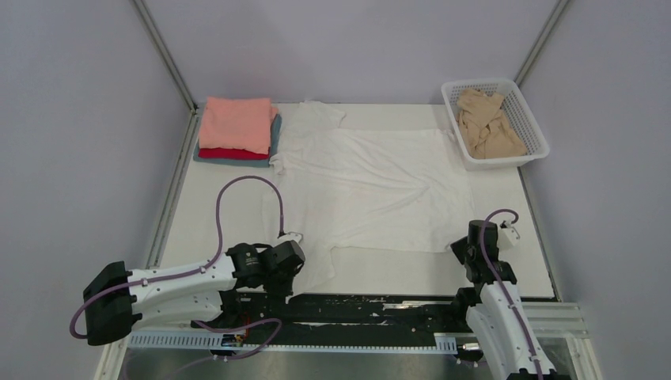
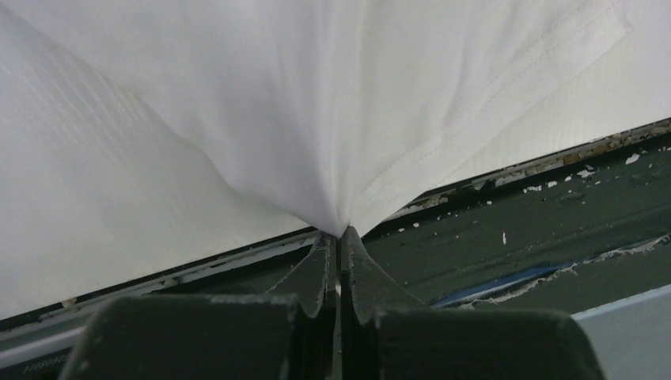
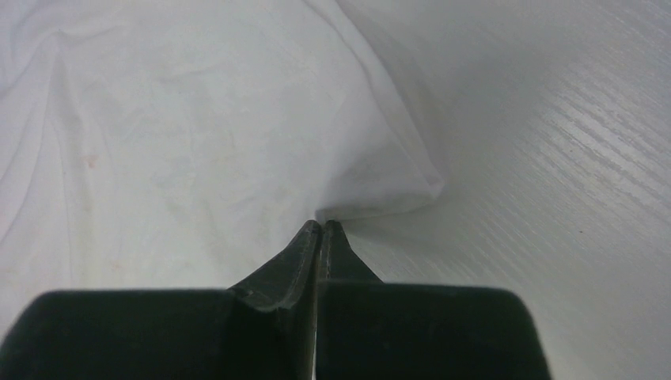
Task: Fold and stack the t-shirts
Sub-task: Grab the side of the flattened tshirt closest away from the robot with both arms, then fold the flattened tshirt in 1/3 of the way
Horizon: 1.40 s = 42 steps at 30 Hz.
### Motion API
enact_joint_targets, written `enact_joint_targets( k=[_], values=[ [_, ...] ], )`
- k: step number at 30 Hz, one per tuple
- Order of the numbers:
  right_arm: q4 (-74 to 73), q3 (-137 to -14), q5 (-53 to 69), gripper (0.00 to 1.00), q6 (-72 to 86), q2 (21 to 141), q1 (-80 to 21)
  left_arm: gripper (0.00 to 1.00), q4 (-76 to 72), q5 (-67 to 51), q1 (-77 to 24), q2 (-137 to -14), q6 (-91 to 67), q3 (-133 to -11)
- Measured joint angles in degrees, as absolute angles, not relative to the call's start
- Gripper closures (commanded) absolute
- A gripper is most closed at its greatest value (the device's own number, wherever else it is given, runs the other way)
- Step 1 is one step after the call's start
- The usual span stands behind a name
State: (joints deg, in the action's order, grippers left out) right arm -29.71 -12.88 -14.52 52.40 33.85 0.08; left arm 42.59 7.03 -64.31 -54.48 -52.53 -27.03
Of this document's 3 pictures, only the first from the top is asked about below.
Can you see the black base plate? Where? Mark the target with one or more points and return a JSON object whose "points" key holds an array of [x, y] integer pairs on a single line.
{"points": [[342, 319]]}

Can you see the right corner frame post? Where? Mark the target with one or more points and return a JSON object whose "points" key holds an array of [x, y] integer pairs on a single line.
{"points": [[550, 25]]}

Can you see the left corner frame post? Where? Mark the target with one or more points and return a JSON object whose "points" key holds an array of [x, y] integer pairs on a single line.
{"points": [[149, 24]]}

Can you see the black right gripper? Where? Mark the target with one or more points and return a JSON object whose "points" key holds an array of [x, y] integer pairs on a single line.
{"points": [[456, 248]]}

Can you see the beige t shirt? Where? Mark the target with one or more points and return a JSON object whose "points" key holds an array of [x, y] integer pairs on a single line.
{"points": [[485, 128]]}

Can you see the folded red t shirt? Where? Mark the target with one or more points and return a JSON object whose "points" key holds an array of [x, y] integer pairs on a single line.
{"points": [[231, 154]]}

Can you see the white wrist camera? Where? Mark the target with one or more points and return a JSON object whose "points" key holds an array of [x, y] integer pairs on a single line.
{"points": [[508, 236], [290, 236]]}

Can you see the corner frame post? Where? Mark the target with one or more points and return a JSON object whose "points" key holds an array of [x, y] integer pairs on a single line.
{"points": [[149, 24], [550, 25]]}

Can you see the folded pink t shirt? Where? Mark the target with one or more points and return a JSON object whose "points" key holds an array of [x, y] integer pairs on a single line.
{"points": [[241, 124]]}

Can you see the white t shirt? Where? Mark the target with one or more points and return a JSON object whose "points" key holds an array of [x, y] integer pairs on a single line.
{"points": [[348, 188]]}

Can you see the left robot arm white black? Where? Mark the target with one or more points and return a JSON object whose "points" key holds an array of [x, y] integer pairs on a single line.
{"points": [[118, 301]]}

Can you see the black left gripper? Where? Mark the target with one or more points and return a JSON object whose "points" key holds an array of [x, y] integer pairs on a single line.
{"points": [[286, 289]]}

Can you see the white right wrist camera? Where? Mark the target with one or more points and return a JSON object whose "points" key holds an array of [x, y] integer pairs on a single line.
{"points": [[508, 236]]}

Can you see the white plastic basket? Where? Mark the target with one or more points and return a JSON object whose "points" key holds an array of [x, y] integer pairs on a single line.
{"points": [[515, 107]]}

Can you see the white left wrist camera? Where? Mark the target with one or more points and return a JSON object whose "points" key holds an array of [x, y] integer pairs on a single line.
{"points": [[290, 236]]}

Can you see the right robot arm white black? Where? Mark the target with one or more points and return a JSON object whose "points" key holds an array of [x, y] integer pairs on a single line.
{"points": [[491, 307]]}

